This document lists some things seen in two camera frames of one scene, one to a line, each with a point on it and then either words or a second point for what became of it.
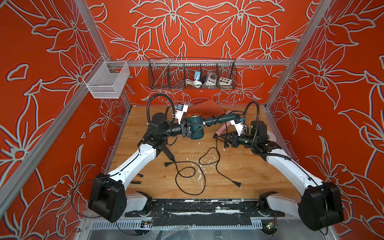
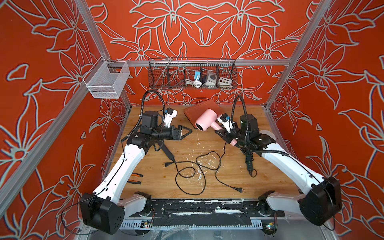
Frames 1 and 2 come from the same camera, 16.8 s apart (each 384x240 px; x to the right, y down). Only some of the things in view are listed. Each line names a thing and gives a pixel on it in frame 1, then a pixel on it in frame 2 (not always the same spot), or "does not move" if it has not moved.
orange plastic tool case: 206,108 does not move
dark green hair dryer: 197,123 -> 249,156
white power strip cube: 225,81 does not move
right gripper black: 234,139 does not move
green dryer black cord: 243,113 -> 253,160
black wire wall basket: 181,73 does not move
